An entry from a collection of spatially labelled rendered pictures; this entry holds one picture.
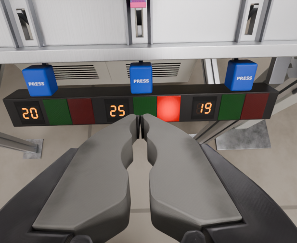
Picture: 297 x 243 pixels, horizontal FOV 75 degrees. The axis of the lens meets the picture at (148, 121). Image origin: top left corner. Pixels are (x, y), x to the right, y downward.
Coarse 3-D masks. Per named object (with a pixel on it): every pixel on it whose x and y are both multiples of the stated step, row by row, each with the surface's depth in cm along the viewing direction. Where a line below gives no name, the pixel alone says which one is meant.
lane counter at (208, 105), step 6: (204, 96) 24; (210, 96) 24; (216, 96) 24; (198, 102) 24; (204, 102) 24; (210, 102) 24; (192, 108) 25; (198, 108) 25; (204, 108) 25; (210, 108) 25; (192, 114) 25; (198, 114) 25; (204, 114) 25; (210, 114) 25
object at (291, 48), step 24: (0, 48) 19; (24, 48) 19; (48, 48) 19; (72, 48) 18; (96, 48) 18; (120, 48) 18; (144, 48) 18; (168, 48) 18; (192, 48) 18; (216, 48) 18; (240, 48) 18; (264, 48) 18; (288, 48) 18
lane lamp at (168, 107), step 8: (160, 96) 24; (168, 96) 24; (176, 96) 24; (160, 104) 24; (168, 104) 24; (176, 104) 24; (160, 112) 25; (168, 112) 25; (176, 112) 25; (168, 120) 26; (176, 120) 26
